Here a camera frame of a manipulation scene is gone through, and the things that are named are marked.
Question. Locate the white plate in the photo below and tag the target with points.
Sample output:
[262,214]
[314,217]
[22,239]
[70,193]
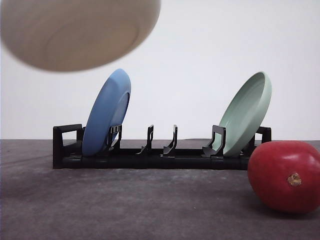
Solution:
[76,35]

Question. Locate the red pomegranate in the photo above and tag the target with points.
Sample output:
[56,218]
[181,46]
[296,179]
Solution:
[285,175]

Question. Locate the blue plate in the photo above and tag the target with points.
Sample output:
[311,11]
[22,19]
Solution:
[107,110]

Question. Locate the green plate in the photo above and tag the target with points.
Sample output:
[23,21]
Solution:
[244,114]

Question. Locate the black dish rack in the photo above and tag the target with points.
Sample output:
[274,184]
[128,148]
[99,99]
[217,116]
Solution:
[69,152]

